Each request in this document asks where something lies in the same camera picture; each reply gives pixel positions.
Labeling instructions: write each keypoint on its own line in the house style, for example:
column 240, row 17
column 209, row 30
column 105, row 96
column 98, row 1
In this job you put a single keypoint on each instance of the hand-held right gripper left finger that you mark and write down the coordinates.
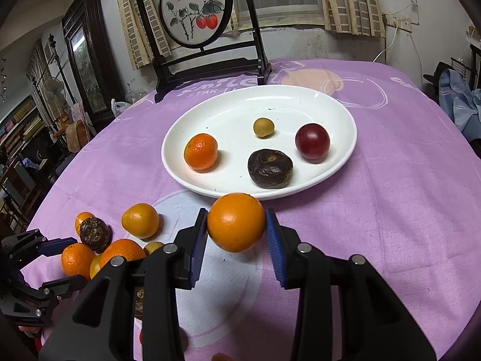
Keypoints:
column 198, row 252

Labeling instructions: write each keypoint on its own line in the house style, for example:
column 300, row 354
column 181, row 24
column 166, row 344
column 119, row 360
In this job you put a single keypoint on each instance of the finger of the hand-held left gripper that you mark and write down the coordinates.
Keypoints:
column 62, row 287
column 56, row 246

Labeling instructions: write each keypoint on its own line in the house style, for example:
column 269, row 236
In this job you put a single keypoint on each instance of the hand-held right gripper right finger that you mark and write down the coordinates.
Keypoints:
column 274, row 249

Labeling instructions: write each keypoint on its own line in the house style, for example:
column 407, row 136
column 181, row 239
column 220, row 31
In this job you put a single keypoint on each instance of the large round orange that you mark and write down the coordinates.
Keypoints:
column 236, row 222

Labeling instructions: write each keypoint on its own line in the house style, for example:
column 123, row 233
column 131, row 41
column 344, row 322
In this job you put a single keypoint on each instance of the white oval plate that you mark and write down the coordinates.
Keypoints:
column 233, row 118

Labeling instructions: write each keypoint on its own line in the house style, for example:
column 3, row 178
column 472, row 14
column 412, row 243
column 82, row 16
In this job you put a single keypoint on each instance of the small orange tangerine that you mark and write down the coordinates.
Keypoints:
column 83, row 220

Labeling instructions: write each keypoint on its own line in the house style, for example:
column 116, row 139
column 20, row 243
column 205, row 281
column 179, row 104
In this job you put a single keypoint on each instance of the small yellow-green citrus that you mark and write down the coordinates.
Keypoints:
column 95, row 267

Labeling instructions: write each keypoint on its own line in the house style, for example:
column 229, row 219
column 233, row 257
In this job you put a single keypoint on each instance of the dark brown water chestnut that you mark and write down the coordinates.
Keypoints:
column 270, row 168
column 94, row 234

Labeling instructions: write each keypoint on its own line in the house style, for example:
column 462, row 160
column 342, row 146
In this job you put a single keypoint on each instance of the small tan longan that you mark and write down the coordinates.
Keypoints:
column 263, row 128
column 153, row 247

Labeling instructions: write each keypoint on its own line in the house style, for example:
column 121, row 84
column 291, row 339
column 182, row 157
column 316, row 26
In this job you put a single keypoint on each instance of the yellow-orange citrus fruit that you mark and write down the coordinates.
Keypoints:
column 141, row 220

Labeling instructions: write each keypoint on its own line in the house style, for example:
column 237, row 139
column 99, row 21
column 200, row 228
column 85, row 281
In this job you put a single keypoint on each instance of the small tangerine with stem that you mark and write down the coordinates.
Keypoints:
column 201, row 152

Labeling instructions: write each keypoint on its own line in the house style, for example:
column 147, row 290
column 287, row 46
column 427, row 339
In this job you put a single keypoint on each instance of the brown woven basket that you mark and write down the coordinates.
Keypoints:
column 78, row 137

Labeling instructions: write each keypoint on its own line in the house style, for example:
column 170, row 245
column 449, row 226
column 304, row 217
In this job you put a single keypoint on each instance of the dark red plum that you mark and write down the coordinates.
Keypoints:
column 312, row 143

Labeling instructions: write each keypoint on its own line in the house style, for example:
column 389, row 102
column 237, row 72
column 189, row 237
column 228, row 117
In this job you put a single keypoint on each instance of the cluttered bookshelf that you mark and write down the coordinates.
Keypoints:
column 20, row 124

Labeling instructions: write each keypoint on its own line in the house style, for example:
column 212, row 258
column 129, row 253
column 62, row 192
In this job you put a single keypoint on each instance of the purple printed tablecloth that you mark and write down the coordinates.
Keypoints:
column 394, row 195

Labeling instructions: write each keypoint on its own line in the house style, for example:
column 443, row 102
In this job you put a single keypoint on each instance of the standing electric fan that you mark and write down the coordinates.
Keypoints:
column 52, row 94

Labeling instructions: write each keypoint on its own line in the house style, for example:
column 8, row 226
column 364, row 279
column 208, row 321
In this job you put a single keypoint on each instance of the white plastic bag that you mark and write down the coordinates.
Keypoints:
column 121, row 107

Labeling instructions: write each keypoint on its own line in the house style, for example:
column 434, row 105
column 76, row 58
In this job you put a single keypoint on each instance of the dark wooden framed cabinet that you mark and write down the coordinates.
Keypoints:
column 88, row 52

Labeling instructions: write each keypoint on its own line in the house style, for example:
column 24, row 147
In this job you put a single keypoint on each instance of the beige patterned curtain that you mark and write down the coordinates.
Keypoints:
column 353, row 3
column 146, row 26

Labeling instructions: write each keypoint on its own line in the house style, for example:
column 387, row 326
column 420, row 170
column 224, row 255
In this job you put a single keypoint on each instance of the blue clothes pile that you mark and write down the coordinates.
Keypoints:
column 460, row 101

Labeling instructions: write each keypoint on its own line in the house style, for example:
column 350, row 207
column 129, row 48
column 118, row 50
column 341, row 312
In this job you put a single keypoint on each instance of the round painted table screen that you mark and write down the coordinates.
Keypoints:
column 195, row 7

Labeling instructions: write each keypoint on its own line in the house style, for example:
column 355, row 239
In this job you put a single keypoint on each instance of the white wall outlet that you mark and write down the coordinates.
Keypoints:
column 398, row 21

